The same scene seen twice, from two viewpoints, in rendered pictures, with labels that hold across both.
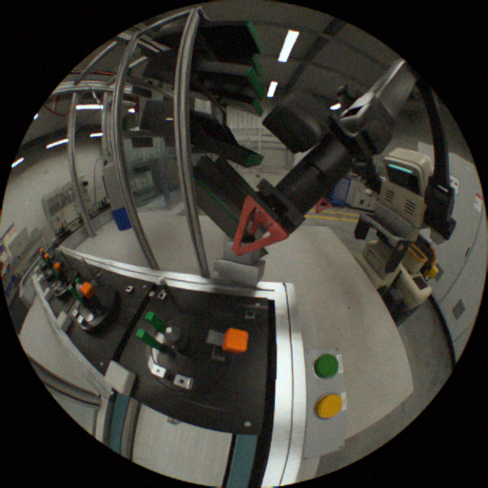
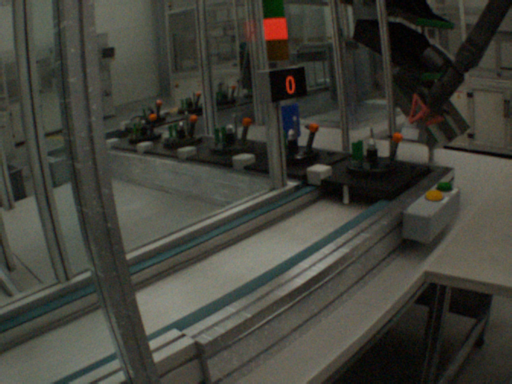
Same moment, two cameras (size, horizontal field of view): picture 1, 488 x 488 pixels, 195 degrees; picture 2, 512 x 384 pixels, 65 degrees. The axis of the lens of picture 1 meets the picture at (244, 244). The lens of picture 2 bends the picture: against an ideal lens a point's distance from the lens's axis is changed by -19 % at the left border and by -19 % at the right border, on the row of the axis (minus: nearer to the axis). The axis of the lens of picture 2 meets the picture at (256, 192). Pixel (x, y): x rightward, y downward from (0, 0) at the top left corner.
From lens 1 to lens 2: 1.08 m
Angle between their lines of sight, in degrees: 38
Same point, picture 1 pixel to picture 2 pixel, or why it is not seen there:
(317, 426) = (422, 201)
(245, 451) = (377, 206)
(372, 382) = (500, 254)
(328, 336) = (478, 222)
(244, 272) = (412, 132)
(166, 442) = (321, 216)
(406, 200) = not seen: outside the picture
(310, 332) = (464, 216)
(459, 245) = not seen: outside the picture
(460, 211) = not seen: outside the picture
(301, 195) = (435, 93)
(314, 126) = (436, 62)
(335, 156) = (448, 75)
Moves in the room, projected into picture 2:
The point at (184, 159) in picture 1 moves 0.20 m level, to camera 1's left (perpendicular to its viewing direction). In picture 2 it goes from (388, 72) to (328, 69)
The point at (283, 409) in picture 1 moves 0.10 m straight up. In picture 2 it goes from (410, 192) to (410, 148)
